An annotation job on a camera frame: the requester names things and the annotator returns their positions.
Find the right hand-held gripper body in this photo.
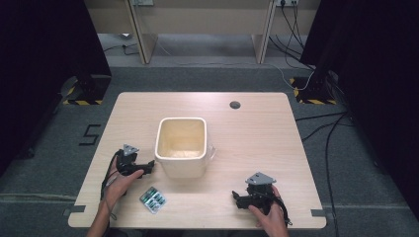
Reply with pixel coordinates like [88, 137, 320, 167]
[244, 171, 277, 215]

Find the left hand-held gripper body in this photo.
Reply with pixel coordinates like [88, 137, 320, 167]
[116, 143, 146, 179]

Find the person's left hand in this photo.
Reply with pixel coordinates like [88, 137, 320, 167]
[103, 158, 145, 211]

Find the person's right hand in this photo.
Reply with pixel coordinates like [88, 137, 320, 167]
[247, 185, 291, 237]

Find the silver green pill blister pack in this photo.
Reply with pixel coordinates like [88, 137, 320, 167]
[138, 186, 168, 215]

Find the cream plastic bin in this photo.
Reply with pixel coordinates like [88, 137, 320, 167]
[154, 117, 217, 180]

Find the grey floor tape strip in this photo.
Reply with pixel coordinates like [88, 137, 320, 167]
[310, 208, 331, 218]
[61, 204, 87, 217]

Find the yellow black hazard tape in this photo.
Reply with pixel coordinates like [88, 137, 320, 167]
[289, 76, 338, 106]
[61, 76, 104, 107]

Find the black stand base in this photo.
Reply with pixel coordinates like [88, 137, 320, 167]
[76, 73, 113, 102]
[297, 76, 338, 101]

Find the black curtain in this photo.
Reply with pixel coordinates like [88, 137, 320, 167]
[0, 0, 113, 177]
[298, 0, 419, 222]

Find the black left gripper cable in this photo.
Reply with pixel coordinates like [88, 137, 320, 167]
[100, 149, 124, 221]

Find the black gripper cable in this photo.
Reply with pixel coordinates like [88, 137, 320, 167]
[100, 149, 124, 221]
[272, 194, 293, 227]

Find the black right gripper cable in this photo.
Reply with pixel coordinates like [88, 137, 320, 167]
[272, 194, 293, 227]

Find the black floor cable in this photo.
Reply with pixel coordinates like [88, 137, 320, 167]
[294, 111, 348, 122]
[103, 42, 140, 56]
[323, 114, 348, 237]
[300, 113, 349, 143]

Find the black hanging cable bundle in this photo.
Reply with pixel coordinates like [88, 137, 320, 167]
[268, 2, 315, 71]

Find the white wall socket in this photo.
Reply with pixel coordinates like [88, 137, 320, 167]
[274, 0, 299, 8]

